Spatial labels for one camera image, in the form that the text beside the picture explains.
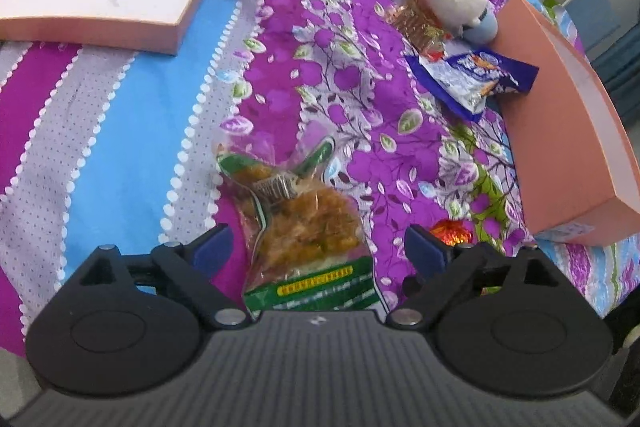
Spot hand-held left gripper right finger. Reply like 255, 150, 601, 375
385, 223, 576, 328

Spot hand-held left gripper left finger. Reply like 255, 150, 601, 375
65, 223, 256, 328

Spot green yellow snack packet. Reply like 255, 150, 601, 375
215, 134, 388, 313

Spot pink cardboard box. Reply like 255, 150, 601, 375
492, 0, 640, 245

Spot purple floral striped blanket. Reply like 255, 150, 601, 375
0, 0, 640, 353

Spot blue snack packet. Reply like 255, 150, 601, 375
404, 48, 540, 124

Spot red gold clear snack packet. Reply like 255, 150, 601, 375
382, 0, 453, 55

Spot blue curtain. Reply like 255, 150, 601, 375
592, 20, 640, 123

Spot blue chair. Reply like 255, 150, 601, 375
564, 0, 623, 28

